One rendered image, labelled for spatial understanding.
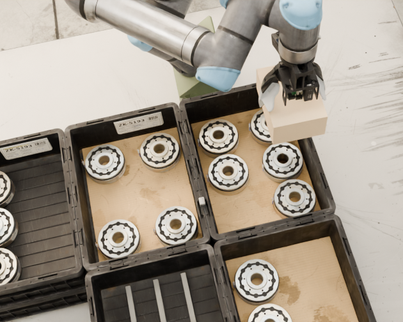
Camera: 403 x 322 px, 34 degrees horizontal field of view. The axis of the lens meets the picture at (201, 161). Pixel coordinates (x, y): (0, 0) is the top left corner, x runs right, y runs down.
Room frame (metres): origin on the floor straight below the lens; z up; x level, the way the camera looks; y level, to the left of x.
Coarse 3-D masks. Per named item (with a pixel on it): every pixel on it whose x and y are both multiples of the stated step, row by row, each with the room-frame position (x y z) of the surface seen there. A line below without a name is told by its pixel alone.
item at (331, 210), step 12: (252, 84) 0.97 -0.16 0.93; (204, 96) 0.96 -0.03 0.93; (216, 96) 0.95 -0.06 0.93; (180, 108) 0.93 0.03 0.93; (192, 144) 0.82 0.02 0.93; (312, 144) 0.77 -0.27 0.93; (192, 156) 0.79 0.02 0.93; (312, 156) 0.74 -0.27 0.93; (324, 180) 0.67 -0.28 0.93; (204, 192) 0.69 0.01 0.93; (324, 192) 0.64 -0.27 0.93; (300, 216) 0.59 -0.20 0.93; (312, 216) 0.58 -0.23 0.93; (252, 228) 0.58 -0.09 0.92; (264, 228) 0.57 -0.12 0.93; (216, 240) 0.56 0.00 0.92
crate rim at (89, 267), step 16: (128, 112) 0.95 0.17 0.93; (144, 112) 0.94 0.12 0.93; (176, 112) 0.92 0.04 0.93; (80, 128) 0.93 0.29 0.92; (192, 176) 0.74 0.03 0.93; (80, 208) 0.70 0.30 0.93; (80, 224) 0.66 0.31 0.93; (80, 240) 0.62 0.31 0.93; (192, 240) 0.57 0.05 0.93; (208, 240) 0.57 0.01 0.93; (128, 256) 0.56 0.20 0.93; (144, 256) 0.55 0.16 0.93
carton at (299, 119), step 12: (264, 72) 0.87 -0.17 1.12; (276, 96) 0.80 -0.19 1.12; (264, 108) 0.80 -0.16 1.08; (276, 108) 0.77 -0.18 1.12; (288, 108) 0.76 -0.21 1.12; (300, 108) 0.76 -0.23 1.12; (312, 108) 0.75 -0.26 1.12; (324, 108) 0.75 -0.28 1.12; (276, 120) 0.74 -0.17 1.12; (288, 120) 0.73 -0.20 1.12; (300, 120) 0.73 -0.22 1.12; (312, 120) 0.73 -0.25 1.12; (324, 120) 0.73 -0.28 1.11; (276, 132) 0.72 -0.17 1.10; (288, 132) 0.72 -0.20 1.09; (300, 132) 0.72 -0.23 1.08; (312, 132) 0.73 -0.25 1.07; (324, 132) 0.73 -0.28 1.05
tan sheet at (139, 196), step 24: (120, 144) 0.92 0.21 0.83; (144, 168) 0.83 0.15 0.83; (96, 192) 0.79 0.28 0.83; (120, 192) 0.77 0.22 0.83; (144, 192) 0.76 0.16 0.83; (168, 192) 0.75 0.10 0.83; (192, 192) 0.74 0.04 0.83; (96, 216) 0.72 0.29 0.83; (120, 216) 0.71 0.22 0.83; (144, 216) 0.70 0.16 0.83; (96, 240) 0.65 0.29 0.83; (120, 240) 0.64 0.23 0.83; (144, 240) 0.63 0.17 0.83
